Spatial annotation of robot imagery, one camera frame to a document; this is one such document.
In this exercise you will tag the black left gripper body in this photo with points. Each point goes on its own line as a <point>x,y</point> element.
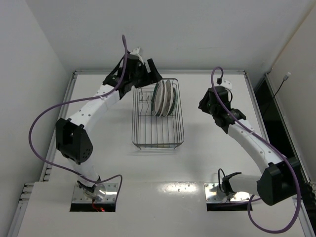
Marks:
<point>144,74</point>

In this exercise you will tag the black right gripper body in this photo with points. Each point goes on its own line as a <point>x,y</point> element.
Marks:
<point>206,104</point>

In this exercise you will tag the green red rimmed plate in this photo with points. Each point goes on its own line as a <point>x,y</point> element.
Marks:
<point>166,100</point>
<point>156,98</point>

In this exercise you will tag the blue floral green plate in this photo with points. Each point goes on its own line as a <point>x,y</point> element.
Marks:
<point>174,101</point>

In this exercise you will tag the white plate teal rim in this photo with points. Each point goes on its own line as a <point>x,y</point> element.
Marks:
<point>170,97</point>

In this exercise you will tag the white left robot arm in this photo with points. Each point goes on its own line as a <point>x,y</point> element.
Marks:
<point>72,134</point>

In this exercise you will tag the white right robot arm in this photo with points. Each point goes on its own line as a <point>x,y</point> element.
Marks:
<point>277,180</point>

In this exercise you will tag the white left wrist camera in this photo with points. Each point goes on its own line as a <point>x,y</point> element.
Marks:
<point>138,52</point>

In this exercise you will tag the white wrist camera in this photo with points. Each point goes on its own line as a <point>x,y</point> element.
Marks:
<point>226,84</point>
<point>138,52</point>

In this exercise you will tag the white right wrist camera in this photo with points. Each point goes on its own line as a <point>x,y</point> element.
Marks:
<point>226,84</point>

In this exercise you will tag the grey wire dish rack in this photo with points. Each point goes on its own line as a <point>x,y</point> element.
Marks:
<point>153,132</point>

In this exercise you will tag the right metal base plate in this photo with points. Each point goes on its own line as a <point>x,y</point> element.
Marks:
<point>213,195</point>

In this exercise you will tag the metal base plate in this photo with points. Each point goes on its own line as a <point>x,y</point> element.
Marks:
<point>106,192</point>
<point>213,195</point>

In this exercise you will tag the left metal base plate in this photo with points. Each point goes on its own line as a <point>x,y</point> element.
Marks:
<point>106,192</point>

